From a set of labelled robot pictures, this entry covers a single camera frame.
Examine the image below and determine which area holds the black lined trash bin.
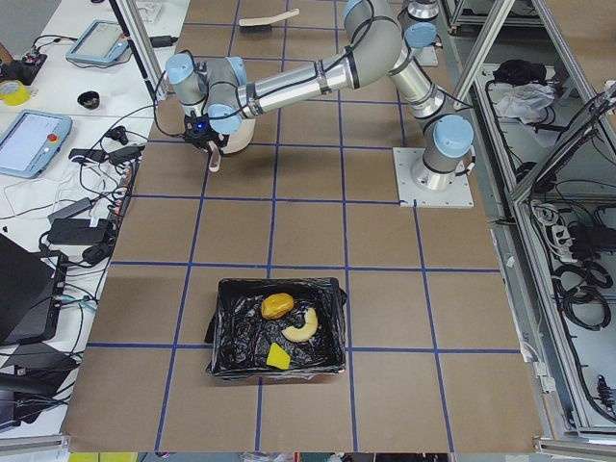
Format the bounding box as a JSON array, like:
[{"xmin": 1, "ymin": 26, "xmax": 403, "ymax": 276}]
[{"xmin": 206, "ymin": 278, "xmax": 347, "ymax": 380}]

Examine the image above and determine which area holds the yellow potato-like lump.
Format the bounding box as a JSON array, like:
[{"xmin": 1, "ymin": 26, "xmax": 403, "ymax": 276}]
[{"xmin": 261, "ymin": 293, "xmax": 295, "ymax": 320}]

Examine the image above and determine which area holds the black power adapter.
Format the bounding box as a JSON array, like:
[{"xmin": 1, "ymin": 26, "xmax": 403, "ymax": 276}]
[{"xmin": 149, "ymin": 35, "xmax": 178, "ymax": 48}]

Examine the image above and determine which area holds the black laptop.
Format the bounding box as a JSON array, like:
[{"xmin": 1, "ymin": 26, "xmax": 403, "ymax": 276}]
[{"xmin": 1, "ymin": 236, "xmax": 67, "ymax": 347}]

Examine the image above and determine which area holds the yellow tape roll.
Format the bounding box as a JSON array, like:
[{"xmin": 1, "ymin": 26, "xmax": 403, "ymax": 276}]
[{"xmin": 0, "ymin": 80, "xmax": 30, "ymax": 106}]

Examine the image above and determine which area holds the upper teach pendant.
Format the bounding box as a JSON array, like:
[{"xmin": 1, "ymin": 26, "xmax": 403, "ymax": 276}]
[{"xmin": 65, "ymin": 19, "xmax": 129, "ymax": 67}]

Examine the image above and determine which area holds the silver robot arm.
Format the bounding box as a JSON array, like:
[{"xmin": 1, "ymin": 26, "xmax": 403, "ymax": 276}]
[{"xmin": 166, "ymin": 1, "xmax": 474, "ymax": 193}]

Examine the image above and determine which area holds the beige hand brush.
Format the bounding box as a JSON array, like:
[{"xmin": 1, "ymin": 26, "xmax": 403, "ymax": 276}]
[{"xmin": 239, "ymin": 9, "xmax": 300, "ymax": 33}]

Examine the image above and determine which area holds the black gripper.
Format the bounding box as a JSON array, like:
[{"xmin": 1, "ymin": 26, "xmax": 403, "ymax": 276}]
[{"xmin": 182, "ymin": 111, "xmax": 228, "ymax": 150}]

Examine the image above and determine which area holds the beige dustpan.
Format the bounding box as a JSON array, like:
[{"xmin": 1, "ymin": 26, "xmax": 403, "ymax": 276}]
[{"xmin": 208, "ymin": 119, "xmax": 256, "ymax": 172}]

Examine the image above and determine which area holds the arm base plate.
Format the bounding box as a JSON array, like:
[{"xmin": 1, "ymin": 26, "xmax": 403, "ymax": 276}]
[{"xmin": 393, "ymin": 147, "xmax": 475, "ymax": 209}]

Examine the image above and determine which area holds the aluminium frame post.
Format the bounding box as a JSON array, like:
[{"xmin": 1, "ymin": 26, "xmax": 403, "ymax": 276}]
[{"xmin": 109, "ymin": 0, "xmax": 167, "ymax": 101}]

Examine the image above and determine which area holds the lower teach pendant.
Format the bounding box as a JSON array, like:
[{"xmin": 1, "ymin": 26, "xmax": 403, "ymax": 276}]
[{"xmin": 1, "ymin": 110, "xmax": 72, "ymax": 178}]

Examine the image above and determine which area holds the green yellow sponge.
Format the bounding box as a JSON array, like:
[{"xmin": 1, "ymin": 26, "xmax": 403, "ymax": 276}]
[{"xmin": 266, "ymin": 343, "xmax": 291, "ymax": 371}]

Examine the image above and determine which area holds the teach pendant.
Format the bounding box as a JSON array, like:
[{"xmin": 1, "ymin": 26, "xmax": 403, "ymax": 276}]
[
  {"xmin": 65, "ymin": 19, "xmax": 129, "ymax": 67},
  {"xmin": 1, "ymin": 110, "xmax": 72, "ymax": 178}
]

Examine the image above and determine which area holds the yellow croissant-shaped piece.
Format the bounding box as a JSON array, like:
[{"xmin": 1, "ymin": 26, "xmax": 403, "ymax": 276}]
[{"xmin": 282, "ymin": 308, "xmax": 319, "ymax": 343}]

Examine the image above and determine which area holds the crumpled white cloth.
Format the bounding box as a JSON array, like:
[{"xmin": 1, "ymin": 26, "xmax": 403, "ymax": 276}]
[{"xmin": 495, "ymin": 84, "xmax": 555, "ymax": 124}]

